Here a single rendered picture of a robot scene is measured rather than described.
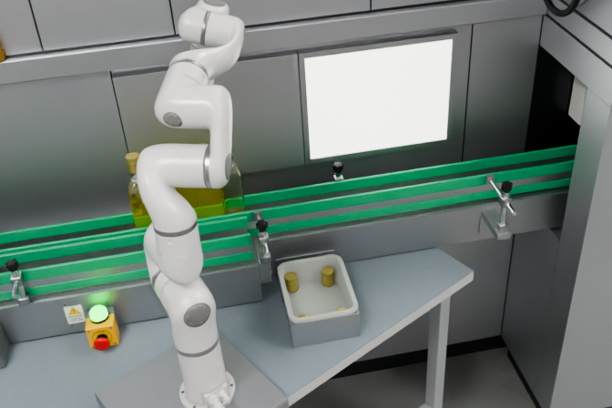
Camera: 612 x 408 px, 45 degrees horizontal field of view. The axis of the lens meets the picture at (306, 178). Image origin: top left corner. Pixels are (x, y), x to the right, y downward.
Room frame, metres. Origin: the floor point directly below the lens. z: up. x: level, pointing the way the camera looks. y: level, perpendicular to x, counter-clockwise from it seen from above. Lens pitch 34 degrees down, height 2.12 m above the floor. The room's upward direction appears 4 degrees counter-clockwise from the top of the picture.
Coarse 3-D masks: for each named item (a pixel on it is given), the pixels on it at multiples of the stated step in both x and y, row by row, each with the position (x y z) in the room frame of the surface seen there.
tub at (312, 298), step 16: (320, 256) 1.51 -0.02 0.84; (336, 256) 1.50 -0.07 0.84; (304, 272) 1.49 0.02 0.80; (320, 272) 1.50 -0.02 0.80; (336, 272) 1.49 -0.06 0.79; (304, 288) 1.47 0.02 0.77; (320, 288) 1.46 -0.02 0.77; (336, 288) 1.46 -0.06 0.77; (288, 304) 1.33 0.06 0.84; (304, 304) 1.40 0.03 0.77; (320, 304) 1.40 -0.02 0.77; (336, 304) 1.40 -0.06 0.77; (352, 304) 1.33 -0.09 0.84; (304, 320) 1.28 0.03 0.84
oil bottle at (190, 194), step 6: (180, 192) 1.55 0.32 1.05; (186, 192) 1.55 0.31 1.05; (192, 192) 1.55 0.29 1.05; (186, 198) 1.55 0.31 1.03; (192, 198) 1.55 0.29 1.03; (198, 198) 1.56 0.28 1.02; (192, 204) 1.55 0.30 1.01; (198, 204) 1.55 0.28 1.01; (198, 210) 1.55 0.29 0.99; (198, 216) 1.55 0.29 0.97
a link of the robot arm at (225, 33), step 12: (216, 24) 1.49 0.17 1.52; (228, 24) 1.49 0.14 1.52; (240, 24) 1.49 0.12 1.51; (204, 36) 1.48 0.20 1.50; (216, 36) 1.48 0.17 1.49; (228, 36) 1.47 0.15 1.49; (240, 36) 1.46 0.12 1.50; (216, 48) 1.40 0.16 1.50; (228, 48) 1.41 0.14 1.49; (240, 48) 1.46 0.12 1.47; (180, 60) 1.35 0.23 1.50; (192, 60) 1.35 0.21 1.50; (204, 60) 1.36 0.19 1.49; (216, 60) 1.38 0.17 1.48; (228, 60) 1.40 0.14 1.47; (216, 72) 1.39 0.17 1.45
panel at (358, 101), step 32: (320, 64) 1.76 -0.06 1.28; (352, 64) 1.77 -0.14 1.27; (384, 64) 1.78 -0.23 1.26; (416, 64) 1.80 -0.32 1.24; (448, 64) 1.81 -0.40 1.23; (320, 96) 1.76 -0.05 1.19; (352, 96) 1.77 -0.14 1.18; (384, 96) 1.78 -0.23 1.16; (416, 96) 1.80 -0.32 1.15; (448, 96) 1.81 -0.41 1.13; (320, 128) 1.75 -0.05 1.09; (352, 128) 1.77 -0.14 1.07; (384, 128) 1.78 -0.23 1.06; (416, 128) 1.80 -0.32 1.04
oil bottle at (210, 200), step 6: (204, 192) 1.55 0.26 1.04; (210, 192) 1.56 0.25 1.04; (216, 192) 1.56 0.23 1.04; (204, 198) 1.55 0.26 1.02; (210, 198) 1.56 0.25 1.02; (216, 198) 1.56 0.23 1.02; (204, 204) 1.55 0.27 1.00; (210, 204) 1.55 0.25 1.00; (216, 204) 1.56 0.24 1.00; (204, 210) 1.55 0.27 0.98; (210, 210) 1.55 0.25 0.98; (216, 210) 1.56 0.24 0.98; (222, 210) 1.56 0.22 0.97; (204, 216) 1.55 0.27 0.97; (210, 216) 1.55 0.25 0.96
